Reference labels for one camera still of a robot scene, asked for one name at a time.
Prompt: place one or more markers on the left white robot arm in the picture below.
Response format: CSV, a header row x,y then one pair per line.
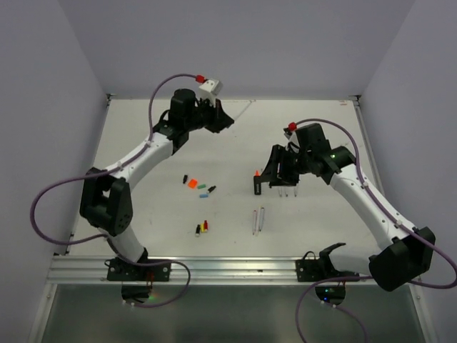
x,y
106,198

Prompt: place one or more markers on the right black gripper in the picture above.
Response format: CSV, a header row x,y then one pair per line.
x,y
283,177

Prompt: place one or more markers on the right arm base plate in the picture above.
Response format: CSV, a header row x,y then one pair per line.
x,y
313,270

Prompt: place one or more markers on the aluminium rail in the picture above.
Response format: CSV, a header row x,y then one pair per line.
x,y
378,178
212,271

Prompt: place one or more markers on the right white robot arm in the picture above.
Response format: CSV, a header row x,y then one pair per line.
x,y
404,251

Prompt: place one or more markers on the orange highlighter cap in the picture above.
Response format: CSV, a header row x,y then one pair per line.
x,y
193,183

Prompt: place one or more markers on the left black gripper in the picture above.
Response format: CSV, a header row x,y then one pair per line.
x,y
218,121

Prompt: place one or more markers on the aluminium right side rail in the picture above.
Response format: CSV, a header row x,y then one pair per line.
x,y
378,178

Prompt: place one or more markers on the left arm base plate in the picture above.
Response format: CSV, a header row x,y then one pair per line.
x,y
121,271

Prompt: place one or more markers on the aluminium front rail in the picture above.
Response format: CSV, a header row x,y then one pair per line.
x,y
212,271

